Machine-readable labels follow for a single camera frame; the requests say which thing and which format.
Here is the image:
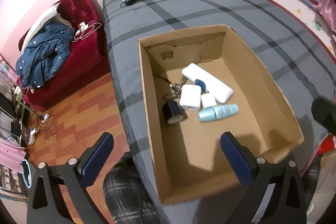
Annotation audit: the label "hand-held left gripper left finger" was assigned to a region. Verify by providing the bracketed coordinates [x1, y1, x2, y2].
[26, 132, 114, 224]

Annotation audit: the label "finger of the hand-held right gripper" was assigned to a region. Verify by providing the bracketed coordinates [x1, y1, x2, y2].
[311, 97, 336, 133]

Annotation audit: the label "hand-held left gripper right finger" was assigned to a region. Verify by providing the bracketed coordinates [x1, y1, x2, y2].
[220, 132, 307, 224]

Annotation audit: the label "brown cardboard box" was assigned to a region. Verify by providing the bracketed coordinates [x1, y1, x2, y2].
[138, 25, 304, 205]

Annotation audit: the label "light blue bottle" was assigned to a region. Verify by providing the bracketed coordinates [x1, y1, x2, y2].
[198, 104, 239, 123]

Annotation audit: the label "small white charger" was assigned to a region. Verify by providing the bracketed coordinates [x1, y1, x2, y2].
[201, 94, 218, 109]

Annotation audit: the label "white power bank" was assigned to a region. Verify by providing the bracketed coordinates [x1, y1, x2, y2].
[182, 63, 234, 104]

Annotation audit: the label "large white charger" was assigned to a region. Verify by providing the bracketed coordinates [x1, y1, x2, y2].
[180, 84, 203, 111]

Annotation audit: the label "black round jar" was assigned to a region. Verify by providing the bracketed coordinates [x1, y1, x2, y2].
[162, 101, 187, 125]

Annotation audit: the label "blue key fob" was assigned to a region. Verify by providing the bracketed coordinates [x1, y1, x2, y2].
[194, 78, 208, 92]

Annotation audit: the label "red box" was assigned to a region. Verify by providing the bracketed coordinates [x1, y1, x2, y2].
[318, 135, 336, 155]

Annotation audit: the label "person's plaid pants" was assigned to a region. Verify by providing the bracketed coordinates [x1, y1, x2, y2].
[103, 152, 323, 224]

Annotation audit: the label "beige cabinet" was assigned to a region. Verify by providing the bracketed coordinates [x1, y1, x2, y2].
[315, 156, 336, 214]

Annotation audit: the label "small white fan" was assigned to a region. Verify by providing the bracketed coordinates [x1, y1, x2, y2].
[22, 127, 37, 146]

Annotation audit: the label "pink cloth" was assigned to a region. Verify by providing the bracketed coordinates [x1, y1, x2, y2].
[0, 141, 25, 172]

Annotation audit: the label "pink curtain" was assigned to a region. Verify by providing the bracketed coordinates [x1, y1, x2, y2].
[316, 0, 336, 38]

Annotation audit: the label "dark blue star jacket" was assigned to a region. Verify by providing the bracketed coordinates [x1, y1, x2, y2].
[15, 21, 74, 89]

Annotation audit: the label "white pillow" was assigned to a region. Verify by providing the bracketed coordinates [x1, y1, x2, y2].
[20, 2, 61, 52]

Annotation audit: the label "teal round frame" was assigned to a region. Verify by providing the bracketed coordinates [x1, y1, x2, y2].
[21, 160, 33, 188]

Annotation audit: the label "white charger with cables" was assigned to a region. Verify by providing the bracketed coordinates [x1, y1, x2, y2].
[74, 21, 101, 42]

